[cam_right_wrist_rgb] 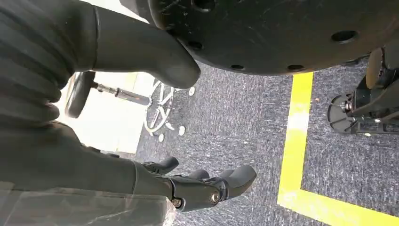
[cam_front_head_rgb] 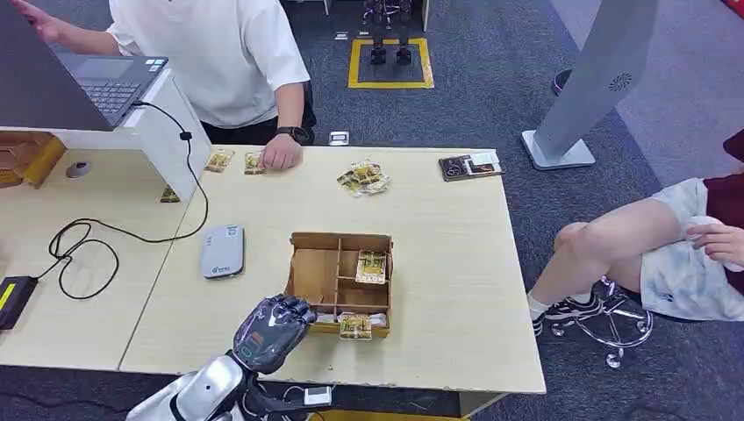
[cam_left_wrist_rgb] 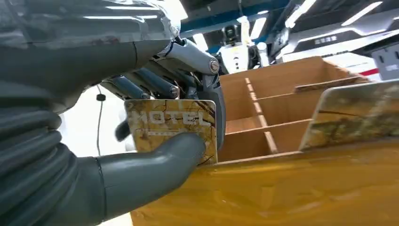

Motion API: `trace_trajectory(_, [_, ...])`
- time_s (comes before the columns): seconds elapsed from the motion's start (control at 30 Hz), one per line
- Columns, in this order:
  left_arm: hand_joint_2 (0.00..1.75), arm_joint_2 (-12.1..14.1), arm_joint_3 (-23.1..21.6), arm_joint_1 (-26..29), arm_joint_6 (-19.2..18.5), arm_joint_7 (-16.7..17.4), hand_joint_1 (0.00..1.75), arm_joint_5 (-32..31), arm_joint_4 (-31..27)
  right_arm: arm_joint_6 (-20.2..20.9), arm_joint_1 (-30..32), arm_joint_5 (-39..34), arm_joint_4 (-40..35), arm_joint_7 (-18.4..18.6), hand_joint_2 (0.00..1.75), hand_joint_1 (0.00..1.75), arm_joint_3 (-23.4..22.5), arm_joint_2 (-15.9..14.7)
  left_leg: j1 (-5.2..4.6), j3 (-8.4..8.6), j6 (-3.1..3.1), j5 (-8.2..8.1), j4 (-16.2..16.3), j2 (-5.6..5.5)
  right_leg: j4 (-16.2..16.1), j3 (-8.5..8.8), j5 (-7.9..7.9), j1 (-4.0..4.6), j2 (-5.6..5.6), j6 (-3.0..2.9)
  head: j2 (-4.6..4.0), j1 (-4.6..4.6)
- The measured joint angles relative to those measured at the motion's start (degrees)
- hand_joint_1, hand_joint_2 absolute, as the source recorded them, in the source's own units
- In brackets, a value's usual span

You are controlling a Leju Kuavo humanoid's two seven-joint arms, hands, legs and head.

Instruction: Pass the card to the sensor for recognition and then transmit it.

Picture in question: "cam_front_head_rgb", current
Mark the person's left hand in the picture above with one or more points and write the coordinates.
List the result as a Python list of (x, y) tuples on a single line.
[(281, 154)]

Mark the person's right hand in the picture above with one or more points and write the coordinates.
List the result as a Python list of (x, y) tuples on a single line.
[(38, 20)]

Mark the seated person's hand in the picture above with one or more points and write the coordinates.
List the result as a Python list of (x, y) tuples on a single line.
[(721, 243)]

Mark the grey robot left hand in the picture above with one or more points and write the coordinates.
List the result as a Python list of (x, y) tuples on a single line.
[(270, 337)]

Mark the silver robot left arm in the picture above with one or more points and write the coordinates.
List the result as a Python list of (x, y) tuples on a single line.
[(203, 389)]

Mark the black wristwatch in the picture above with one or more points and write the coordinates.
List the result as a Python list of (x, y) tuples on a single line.
[(292, 133)]

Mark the seated person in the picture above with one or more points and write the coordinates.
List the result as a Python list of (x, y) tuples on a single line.
[(668, 250)]

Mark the silver floor socket plate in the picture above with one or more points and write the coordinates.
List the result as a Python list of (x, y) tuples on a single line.
[(339, 137)]

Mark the white card stack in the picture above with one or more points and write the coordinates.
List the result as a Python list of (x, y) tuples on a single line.
[(328, 318)]

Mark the wooden compartment box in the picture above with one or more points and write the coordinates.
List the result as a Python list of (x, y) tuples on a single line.
[(314, 273)]

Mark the heap of card packs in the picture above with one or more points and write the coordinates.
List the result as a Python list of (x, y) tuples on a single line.
[(364, 177)]

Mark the dark laptop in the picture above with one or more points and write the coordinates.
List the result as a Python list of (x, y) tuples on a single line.
[(110, 87)]

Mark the white laptop riser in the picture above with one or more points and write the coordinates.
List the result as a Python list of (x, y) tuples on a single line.
[(165, 133)]

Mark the yellow tape square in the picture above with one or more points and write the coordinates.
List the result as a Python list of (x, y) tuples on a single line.
[(390, 84)]

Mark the small floor plate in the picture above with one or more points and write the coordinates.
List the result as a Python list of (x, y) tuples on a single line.
[(342, 35)]

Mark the chrome chair base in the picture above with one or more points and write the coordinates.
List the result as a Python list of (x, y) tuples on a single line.
[(616, 331)]

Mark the brown wooden tray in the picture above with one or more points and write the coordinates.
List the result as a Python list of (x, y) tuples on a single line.
[(26, 157)]

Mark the round grey desk grommet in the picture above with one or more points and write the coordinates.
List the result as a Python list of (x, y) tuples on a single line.
[(77, 169)]

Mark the black robot legs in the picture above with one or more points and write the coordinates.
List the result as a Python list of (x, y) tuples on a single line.
[(388, 35)]

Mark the black and white shoe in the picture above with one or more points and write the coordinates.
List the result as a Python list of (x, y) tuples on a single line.
[(538, 325), (572, 309)]

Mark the white pillar stand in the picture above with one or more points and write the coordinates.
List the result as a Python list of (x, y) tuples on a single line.
[(587, 81)]

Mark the small dark object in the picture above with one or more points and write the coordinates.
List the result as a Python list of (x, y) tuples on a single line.
[(560, 81)]

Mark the black power adapter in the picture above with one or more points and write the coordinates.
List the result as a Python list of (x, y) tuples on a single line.
[(14, 302)]

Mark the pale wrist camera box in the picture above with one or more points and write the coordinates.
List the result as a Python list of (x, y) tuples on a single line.
[(318, 396)]

